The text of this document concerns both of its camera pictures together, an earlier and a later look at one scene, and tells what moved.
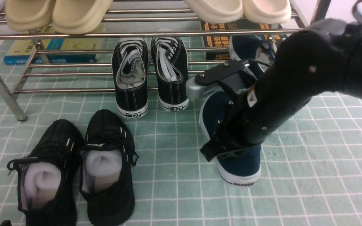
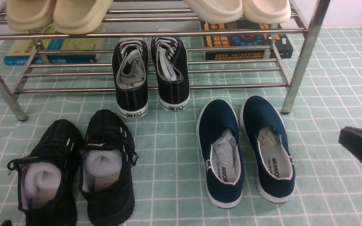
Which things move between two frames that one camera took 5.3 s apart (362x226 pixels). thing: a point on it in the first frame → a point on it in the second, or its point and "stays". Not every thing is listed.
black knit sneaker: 61,142 stays
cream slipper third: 220,11 stays
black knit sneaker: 106,129 stays
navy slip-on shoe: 244,47 → 267,133
